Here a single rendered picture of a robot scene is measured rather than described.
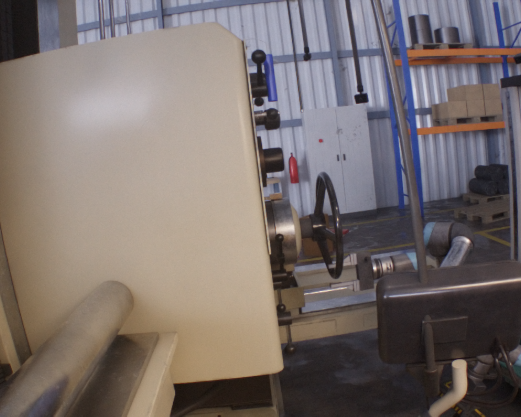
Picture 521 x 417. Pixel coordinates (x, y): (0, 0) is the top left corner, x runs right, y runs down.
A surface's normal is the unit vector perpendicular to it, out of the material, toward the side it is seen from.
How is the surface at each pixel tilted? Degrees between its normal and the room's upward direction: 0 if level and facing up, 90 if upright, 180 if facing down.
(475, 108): 90
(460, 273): 20
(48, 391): 56
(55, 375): 49
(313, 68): 90
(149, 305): 90
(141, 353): 0
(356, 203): 90
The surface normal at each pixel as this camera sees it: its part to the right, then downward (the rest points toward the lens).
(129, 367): -0.12, -0.98
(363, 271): 0.05, -0.04
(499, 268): -0.18, -0.87
